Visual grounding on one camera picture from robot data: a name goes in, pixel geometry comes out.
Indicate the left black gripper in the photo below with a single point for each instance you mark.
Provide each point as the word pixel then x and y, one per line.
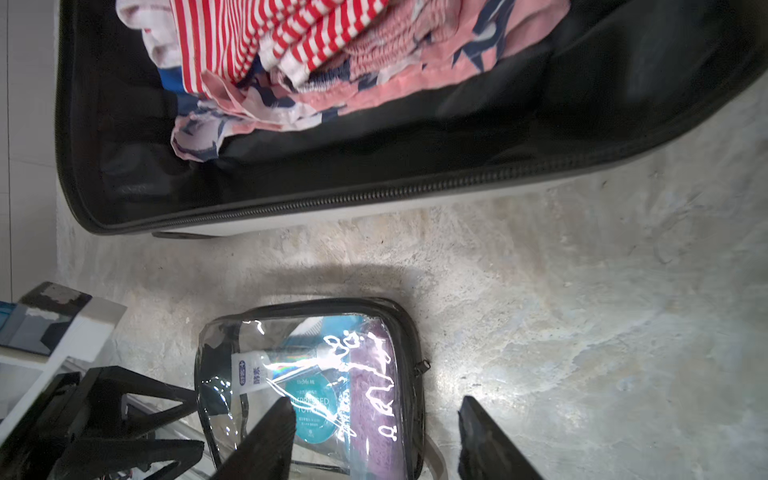
pixel 112 404

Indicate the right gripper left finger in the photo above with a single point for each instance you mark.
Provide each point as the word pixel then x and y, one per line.
pixel 266 453

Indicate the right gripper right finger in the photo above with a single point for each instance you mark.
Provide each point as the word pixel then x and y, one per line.
pixel 486 451

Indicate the clear toiletry pouch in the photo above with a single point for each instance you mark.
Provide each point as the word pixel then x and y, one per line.
pixel 352 369

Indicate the blue garment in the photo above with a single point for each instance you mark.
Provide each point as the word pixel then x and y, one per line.
pixel 172 80

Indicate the red white striped garment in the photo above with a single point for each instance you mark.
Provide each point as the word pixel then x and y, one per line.
pixel 236 39

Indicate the pink navy shark garment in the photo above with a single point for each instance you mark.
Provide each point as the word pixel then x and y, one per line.
pixel 412 46

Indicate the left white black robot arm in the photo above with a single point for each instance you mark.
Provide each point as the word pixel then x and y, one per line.
pixel 48 326

